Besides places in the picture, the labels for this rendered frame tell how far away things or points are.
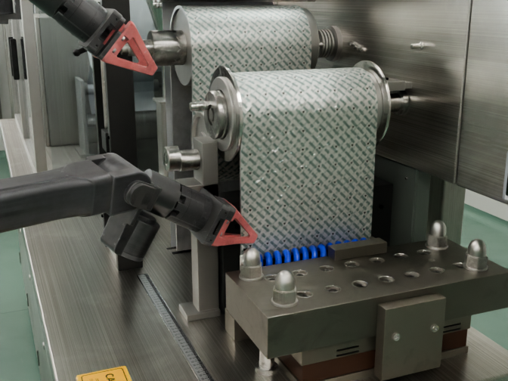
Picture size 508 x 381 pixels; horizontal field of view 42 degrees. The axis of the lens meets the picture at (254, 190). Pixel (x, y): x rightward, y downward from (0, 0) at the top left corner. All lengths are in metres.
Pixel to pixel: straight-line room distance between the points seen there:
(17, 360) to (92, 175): 2.14
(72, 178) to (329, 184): 0.42
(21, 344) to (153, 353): 2.04
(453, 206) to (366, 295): 0.52
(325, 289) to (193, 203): 0.22
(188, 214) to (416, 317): 0.35
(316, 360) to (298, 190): 0.27
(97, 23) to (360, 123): 0.43
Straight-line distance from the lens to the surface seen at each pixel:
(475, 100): 1.04
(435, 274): 1.02
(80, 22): 0.96
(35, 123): 1.96
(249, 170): 1.00
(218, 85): 1.03
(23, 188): 0.82
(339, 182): 1.08
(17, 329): 3.21
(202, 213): 0.97
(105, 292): 1.27
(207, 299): 1.14
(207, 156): 1.05
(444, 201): 1.39
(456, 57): 1.07
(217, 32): 1.21
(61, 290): 1.30
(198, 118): 1.18
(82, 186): 0.85
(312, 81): 1.05
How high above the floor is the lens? 1.42
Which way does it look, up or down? 16 degrees down
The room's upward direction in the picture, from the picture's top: straight up
